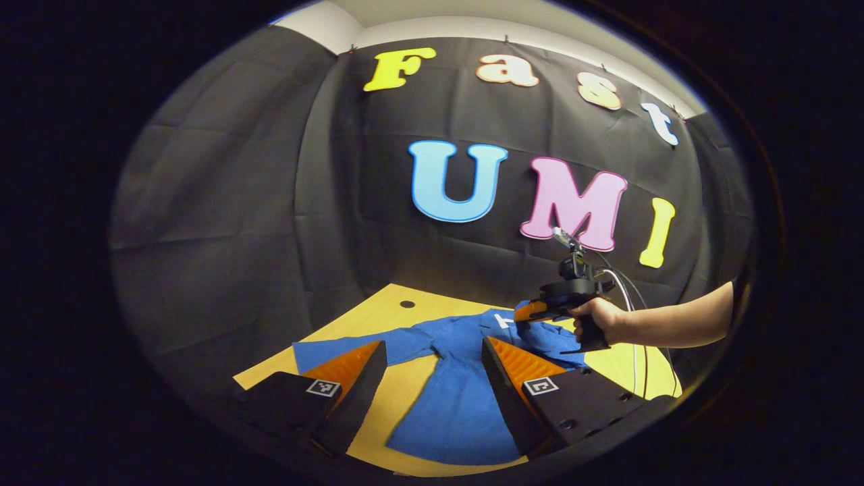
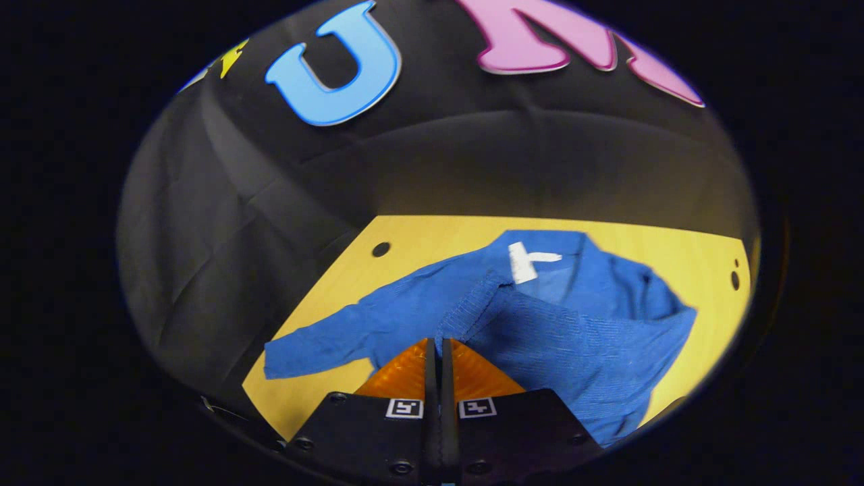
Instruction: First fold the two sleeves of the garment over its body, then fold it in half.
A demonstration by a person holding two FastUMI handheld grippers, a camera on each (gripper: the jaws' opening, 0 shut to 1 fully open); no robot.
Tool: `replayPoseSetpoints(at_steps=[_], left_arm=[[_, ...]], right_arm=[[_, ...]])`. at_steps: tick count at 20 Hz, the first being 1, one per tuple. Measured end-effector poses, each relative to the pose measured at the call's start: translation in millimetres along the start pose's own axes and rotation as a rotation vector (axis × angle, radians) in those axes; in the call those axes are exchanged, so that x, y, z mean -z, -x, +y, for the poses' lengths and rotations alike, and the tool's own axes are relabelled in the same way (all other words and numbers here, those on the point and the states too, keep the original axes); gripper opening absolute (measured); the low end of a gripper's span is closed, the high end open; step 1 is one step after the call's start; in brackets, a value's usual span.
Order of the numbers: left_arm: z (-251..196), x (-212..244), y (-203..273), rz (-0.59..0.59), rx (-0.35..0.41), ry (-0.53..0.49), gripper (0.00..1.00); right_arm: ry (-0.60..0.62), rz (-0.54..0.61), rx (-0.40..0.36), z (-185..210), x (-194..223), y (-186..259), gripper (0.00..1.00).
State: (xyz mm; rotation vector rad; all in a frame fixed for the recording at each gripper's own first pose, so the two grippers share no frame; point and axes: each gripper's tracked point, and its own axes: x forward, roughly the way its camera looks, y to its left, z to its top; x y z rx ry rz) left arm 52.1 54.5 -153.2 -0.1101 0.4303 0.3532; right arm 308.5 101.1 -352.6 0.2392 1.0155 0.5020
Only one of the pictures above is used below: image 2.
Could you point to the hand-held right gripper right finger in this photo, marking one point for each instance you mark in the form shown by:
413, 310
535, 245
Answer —
451, 418

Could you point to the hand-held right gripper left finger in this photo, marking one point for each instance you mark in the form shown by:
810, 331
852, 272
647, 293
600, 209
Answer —
432, 418

